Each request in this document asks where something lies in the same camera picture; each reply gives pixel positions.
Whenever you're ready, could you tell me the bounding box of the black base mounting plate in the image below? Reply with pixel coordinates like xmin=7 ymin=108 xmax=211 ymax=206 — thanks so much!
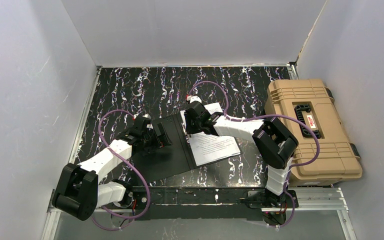
xmin=100 ymin=187 xmax=299 ymax=222

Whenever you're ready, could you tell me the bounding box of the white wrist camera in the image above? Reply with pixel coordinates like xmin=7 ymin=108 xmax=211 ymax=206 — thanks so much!
xmin=134 ymin=113 xmax=152 ymax=124
xmin=186 ymin=95 xmax=202 ymax=104

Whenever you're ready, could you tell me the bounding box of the aluminium frame rail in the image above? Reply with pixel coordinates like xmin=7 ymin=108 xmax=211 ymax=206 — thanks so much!
xmin=41 ymin=187 xmax=356 ymax=240

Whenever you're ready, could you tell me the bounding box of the tan plastic tool case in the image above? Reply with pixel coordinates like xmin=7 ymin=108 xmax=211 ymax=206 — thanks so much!
xmin=264 ymin=79 xmax=363 ymax=187

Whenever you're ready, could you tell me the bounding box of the beige file folder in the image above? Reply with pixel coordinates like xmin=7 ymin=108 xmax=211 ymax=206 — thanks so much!
xmin=131 ymin=113 xmax=198 ymax=182

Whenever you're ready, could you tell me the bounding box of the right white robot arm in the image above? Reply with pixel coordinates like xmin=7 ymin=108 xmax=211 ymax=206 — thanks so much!
xmin=183 ymin=101 xmax=299 ymax=197

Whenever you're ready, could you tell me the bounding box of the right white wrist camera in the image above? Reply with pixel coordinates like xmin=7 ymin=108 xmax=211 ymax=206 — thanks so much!
xmin=186 ymin=95 xmax=202 ymax=104

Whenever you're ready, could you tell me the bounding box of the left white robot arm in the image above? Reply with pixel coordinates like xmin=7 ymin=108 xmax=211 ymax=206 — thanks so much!
xmin=51 ymin=115 xmax=172 ymax=221

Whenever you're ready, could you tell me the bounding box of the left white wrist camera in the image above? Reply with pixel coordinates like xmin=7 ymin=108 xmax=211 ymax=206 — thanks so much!
xmin=134 ymin=113 xmax=152 ymax=124

